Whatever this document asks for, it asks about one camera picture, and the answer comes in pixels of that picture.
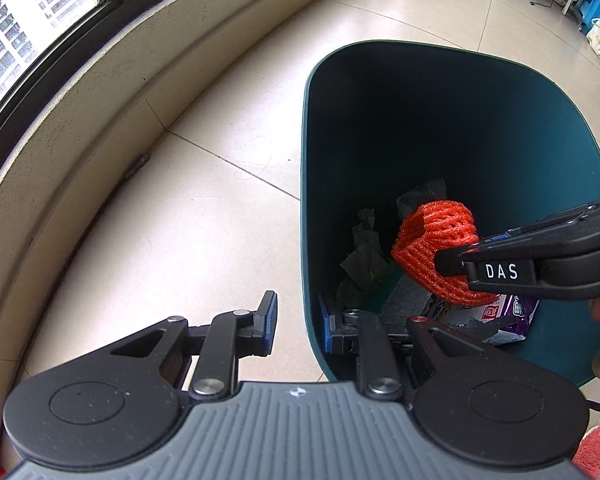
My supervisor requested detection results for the flat grey paper piece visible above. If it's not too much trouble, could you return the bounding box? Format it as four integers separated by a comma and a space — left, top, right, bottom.
382, 277, 434, 329

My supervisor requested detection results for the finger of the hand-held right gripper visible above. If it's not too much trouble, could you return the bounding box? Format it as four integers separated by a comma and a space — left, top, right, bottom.
432, 243, 481, 278
479, 195, 600, 251

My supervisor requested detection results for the red fuzzy slipper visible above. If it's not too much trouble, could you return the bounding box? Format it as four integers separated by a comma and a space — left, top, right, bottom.
572, 425, 600, 479

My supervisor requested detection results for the black-framed window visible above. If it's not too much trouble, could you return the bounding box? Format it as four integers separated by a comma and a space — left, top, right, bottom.
0, 0, 243, 196

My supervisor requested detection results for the orange foam fruit net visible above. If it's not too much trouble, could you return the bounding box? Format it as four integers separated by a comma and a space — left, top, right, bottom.
390, 200, 502, 306

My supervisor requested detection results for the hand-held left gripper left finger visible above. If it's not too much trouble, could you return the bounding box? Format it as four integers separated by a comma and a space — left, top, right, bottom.
84, 289, 280, 403

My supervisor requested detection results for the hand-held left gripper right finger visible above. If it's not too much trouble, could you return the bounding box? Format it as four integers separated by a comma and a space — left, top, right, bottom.
318, 295, 502, 404

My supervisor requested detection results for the crumpled grey tissue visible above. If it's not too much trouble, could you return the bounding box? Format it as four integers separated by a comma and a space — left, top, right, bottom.
335, 208, 394, 307

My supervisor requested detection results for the black plastic wrapper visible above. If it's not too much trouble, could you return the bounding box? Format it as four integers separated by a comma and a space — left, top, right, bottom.
395, 178, 449, 219

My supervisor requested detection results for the purple and silver snack packet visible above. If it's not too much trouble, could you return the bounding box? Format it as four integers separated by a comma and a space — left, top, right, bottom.
432, 292, 540, 349

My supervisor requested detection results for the dark green plastic bin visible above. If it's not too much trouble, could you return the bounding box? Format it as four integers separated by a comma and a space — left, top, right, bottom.
301, 40, 600, 387

